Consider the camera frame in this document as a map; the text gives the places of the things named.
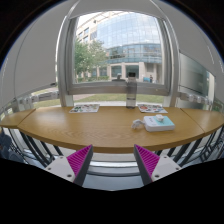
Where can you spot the colourful picture card right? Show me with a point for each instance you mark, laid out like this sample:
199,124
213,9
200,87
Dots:
147,108

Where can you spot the colourful picture card left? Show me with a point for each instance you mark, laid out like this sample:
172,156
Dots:
85,108

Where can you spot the grey water bottle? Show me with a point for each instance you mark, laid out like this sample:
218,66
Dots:
131,91

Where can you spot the white charger plug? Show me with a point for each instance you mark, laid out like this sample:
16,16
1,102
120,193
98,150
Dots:
159,117

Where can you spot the colourful picture card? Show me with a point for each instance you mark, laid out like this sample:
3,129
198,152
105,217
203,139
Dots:
85,108
147,108

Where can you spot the white window frame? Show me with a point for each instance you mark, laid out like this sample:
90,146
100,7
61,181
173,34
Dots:
65,66

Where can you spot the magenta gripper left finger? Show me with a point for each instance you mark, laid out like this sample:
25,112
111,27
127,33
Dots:
73,167

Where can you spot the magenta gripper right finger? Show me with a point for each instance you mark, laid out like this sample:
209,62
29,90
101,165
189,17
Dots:
153,167

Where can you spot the white and teal power strip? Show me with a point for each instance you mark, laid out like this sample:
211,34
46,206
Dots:
152,124

